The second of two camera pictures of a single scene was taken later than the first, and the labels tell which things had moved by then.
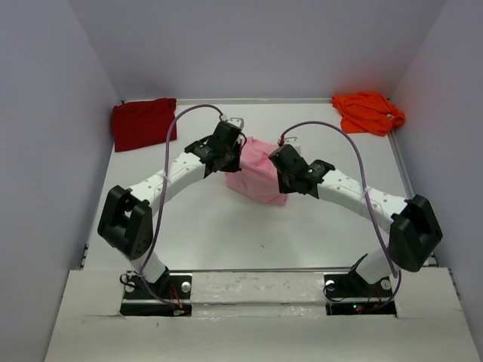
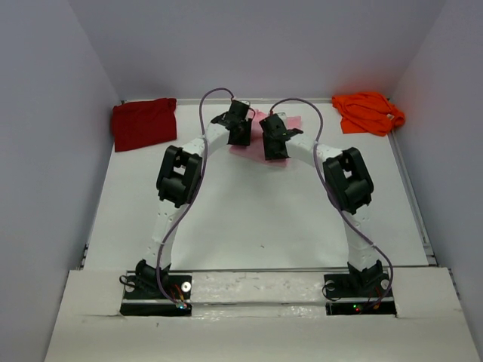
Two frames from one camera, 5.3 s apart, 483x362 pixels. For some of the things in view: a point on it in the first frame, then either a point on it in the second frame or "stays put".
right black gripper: (284, 187) -> (269, 154)
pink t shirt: (257, 179) -> (256, 150)
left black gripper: (233, 167) -> (245, 139)
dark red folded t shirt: (140, 124) stays put
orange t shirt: (368, 112) stays put
